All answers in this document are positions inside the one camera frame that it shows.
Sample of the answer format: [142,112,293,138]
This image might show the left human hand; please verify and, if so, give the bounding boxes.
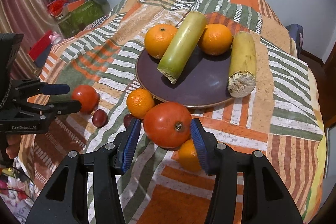
[6,134,22,159]

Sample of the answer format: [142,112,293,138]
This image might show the checkered quilt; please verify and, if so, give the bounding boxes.
[91,16,107,28]

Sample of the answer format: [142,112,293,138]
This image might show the dark red plum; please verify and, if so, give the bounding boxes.
[123,114,134,128]
[92,109,108,128]

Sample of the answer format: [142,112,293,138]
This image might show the large orange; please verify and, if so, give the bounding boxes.
[144,24,178,59]
[198,23,233,56]

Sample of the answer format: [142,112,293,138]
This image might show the striped patchwork bed cover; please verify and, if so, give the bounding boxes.
[19,0,326,223]

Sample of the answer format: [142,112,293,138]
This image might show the red box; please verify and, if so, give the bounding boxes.
[29,30,52,68]

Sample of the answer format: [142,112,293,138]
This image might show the green cardboard box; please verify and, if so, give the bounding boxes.
[58,0,104,39]

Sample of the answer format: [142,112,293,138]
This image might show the pink toy figure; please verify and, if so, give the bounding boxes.
[49,31,63,46]

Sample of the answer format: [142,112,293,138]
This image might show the red tomato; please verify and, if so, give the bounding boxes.
[143,102,192,149]
[71,85,99,114]

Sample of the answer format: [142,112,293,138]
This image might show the purple ceramic plate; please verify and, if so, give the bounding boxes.
[135,47,234,108]

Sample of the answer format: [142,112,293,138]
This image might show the blue backpack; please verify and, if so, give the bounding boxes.
[285,23,303,57]

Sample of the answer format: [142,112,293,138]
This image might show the striped brown curtain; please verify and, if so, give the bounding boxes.
[1,0,59,79]

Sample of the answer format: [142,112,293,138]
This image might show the small mandarin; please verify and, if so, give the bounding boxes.
[178,139,201,172]
[126,88,155,119]

